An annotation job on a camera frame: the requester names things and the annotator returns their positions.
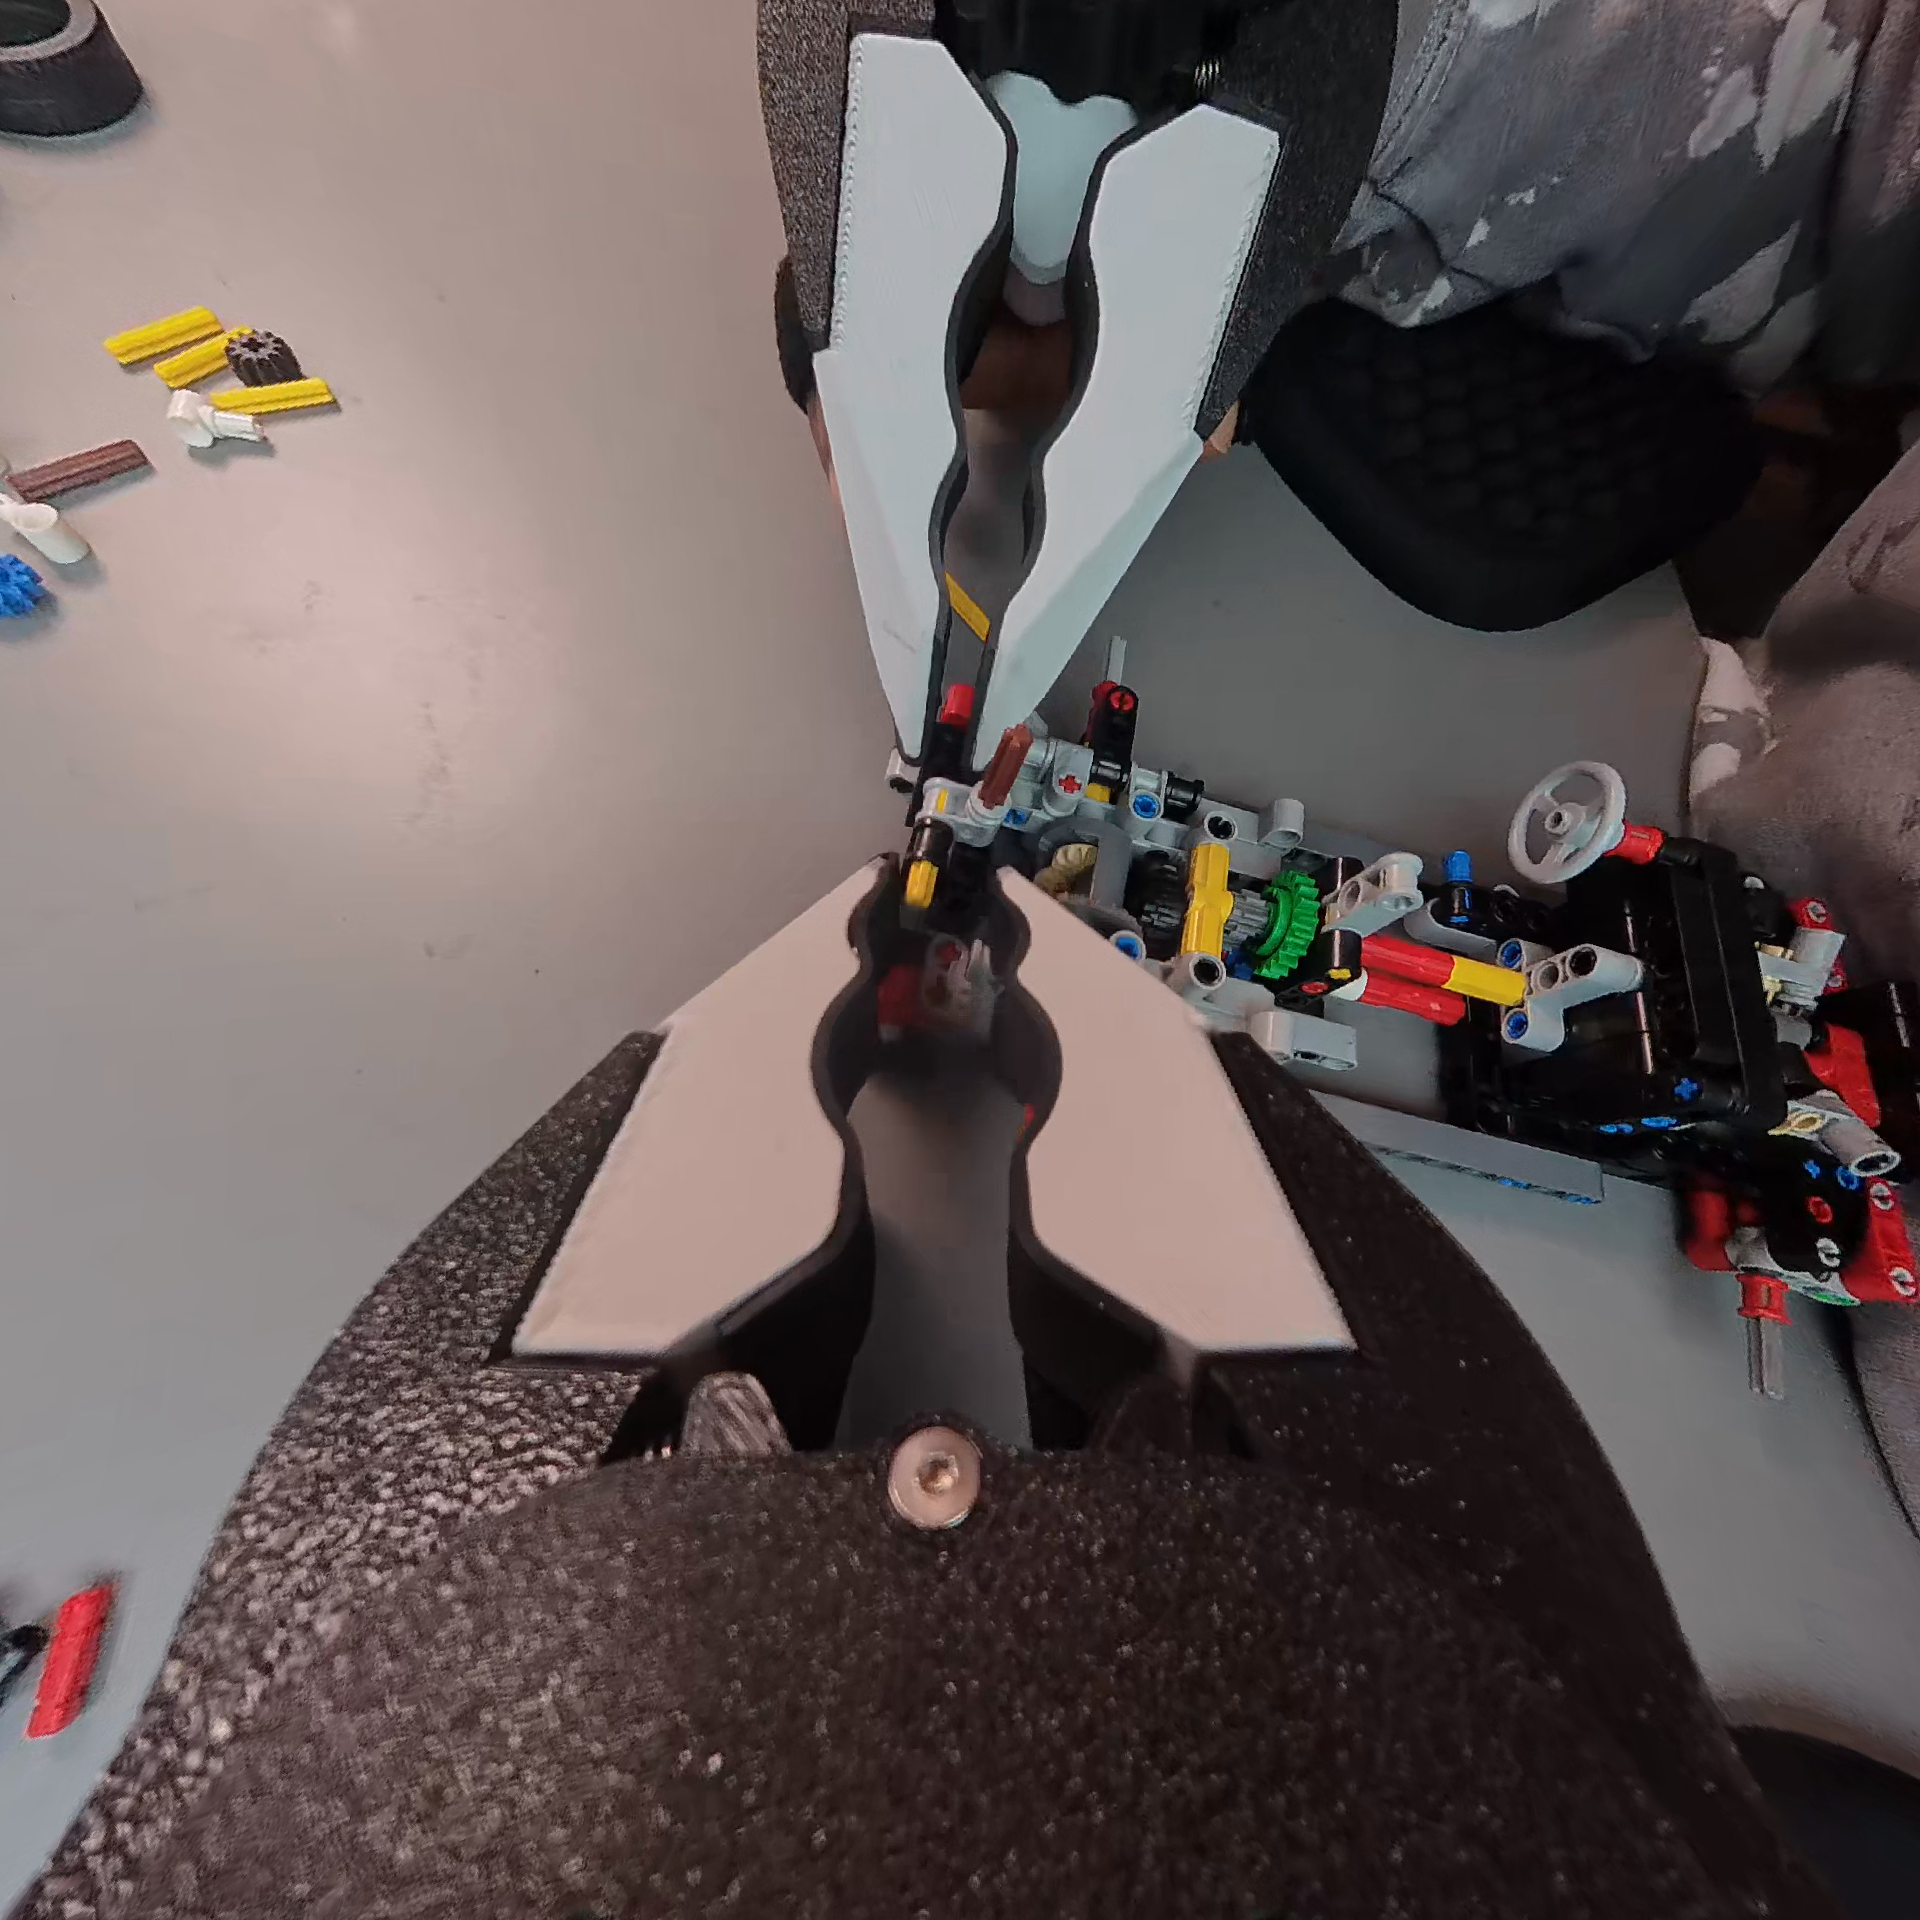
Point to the blue toy gear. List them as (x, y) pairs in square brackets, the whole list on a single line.
[(15, 586)]

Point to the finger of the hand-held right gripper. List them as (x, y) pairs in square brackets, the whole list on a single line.
[(893, 376), (1148, 376)]

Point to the grey desk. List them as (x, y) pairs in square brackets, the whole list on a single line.
[(452, 902)]

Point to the brown toy axle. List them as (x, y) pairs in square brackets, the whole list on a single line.
[(1002, 762), (78, 468)]

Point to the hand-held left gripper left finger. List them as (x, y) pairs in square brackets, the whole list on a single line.
[(706, 1185)]

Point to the person's right hand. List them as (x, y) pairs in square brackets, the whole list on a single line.
[(821, 436)]

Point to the multicoloured toy brick car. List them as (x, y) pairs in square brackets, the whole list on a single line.
[(1652, 1019)]

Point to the black rubber tire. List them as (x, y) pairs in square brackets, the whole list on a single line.
[(61, 75)]

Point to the black toy gear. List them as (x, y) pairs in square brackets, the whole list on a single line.
[(265, 356)]

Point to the black toy piece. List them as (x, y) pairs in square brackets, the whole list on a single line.
[(12, 1650)]

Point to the black mesh armrest pad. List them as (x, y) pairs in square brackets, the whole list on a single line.
[(1470, 464)]

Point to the person's right forearm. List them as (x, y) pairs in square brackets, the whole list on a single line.
[(1575, 148)]

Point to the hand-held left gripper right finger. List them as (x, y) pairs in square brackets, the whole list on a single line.
[(1172, 1170)]

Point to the red toy beam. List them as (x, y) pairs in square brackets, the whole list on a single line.
[(73, 1657)]

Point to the white toy connector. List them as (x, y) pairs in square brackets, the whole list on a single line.
[(45, 529), (212, 424)]

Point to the yellow toy axle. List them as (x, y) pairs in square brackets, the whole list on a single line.
[(969, 608), (194, 364), (271, 395), (163, 332)]

